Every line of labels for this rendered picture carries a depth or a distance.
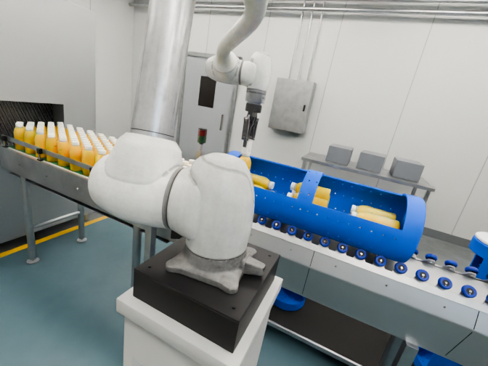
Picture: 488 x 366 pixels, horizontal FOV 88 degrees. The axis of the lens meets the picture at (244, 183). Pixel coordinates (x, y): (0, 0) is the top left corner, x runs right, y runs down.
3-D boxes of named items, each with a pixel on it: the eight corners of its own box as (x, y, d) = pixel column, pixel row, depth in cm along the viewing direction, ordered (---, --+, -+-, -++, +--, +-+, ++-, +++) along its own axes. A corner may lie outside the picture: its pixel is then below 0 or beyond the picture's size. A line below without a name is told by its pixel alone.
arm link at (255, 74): (269, 92, 118) (241, 88, 119) (275, 57, 113) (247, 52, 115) (266, 91, 108) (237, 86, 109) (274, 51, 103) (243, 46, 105)
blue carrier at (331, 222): (405, 277, 96) (433, 208, 88) (210, 208, 126) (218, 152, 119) (395, 246, 122) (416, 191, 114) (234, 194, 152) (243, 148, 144)
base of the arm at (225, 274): (252, 302, 53) (256, 280, 51) (162, 269, 59) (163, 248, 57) (270, 257, 70) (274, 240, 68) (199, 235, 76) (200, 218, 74)
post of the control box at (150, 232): (143, 351, 148) (153, 194, 118) (138, 348, 150) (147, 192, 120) (148, 346, 152) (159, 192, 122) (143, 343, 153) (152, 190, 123)
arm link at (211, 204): (242, 267, 55) (258, 171, 48) (163, 250, 57) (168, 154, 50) (252, 232, 70) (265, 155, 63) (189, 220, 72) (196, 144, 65)
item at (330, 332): (476, 449, 129) (489, 430, 125) (223, 316, 182) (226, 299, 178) (446, 364, 175) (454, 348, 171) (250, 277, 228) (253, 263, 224)
